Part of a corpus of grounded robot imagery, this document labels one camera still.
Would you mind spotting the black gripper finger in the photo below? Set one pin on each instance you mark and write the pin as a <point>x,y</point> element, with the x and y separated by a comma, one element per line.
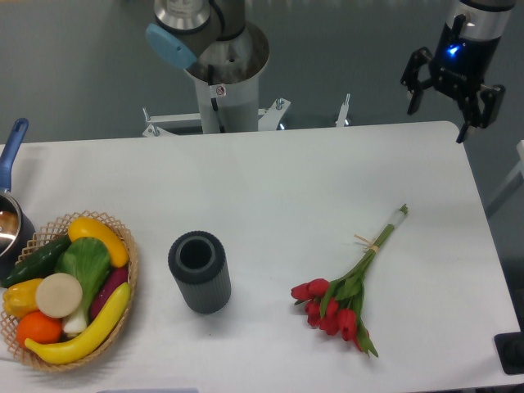
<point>410,78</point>
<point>479,109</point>

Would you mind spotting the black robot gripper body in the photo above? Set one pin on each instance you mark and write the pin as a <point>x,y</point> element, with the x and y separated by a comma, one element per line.
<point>468,41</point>

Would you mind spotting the red tulip bouquet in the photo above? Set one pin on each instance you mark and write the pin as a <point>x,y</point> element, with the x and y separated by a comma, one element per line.
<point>336,307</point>

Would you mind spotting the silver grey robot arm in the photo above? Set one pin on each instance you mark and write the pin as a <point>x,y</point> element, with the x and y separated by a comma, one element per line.
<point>224,56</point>

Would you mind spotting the white furniture leg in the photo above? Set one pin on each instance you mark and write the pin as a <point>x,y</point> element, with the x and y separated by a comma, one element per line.
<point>508,187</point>

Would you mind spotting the black device at table edge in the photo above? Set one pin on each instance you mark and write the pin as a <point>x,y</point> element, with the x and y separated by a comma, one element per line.
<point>509,347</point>

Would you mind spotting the dark grey ribbed vase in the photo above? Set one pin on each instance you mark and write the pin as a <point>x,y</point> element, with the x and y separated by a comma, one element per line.
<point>197,260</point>

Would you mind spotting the purple eggplant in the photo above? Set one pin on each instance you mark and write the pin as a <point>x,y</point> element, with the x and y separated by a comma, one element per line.
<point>115,278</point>

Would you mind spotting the yellow squash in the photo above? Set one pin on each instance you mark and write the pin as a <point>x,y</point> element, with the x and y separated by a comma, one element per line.
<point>90,227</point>

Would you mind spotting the green bok choy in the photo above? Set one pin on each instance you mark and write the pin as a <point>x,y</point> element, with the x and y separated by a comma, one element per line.
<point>86,259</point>

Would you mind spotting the woven wicker basket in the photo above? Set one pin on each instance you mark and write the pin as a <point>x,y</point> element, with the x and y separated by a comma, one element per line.
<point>47,233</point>

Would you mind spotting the beige round disc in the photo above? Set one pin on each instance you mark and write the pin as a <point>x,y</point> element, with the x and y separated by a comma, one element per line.
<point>58,295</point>

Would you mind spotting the green cucumber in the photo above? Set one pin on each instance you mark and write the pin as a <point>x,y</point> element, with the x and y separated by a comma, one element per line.
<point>38,264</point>

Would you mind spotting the yellow banana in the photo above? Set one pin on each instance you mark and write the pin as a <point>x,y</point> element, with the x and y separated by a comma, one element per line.
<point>91,338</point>

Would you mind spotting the yellow bell pepper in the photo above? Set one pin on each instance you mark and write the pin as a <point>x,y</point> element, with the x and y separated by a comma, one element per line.
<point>20,299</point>

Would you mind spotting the orange fruit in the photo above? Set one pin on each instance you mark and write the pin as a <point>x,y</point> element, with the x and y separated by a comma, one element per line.
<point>38,327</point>

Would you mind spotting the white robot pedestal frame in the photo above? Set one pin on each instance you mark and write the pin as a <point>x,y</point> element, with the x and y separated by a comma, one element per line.
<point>222,108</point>

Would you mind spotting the blue handled saucepan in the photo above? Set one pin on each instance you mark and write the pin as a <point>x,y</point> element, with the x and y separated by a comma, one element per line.
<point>16,228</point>

